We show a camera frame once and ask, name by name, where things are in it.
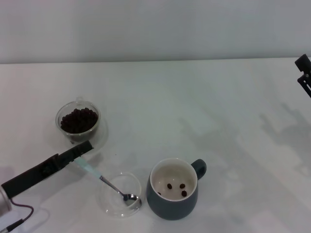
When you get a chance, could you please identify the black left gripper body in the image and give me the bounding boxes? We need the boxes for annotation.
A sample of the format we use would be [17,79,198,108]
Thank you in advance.
[1,154,63,198]

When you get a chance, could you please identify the coffee bean pile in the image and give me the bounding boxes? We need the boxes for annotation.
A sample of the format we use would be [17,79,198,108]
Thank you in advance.
[60,108,99,134]

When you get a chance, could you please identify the small clear glass dish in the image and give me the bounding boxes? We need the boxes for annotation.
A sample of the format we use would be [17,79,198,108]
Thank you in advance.
[97,171,143,217]

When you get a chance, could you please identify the clear glass cup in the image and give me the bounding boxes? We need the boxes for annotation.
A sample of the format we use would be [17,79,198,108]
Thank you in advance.
[55,97,102,144]

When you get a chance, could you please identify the dark red cable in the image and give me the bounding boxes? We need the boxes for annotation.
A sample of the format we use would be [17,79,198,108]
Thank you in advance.
[0,198,34,233]

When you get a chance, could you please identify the dark grey ceramic mug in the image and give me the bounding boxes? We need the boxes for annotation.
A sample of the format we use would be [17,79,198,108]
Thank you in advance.
[145,157,207,221]

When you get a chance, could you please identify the blue handled metal spoon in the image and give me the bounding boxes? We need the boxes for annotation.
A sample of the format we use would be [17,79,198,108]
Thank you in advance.
[74,157,142,207]

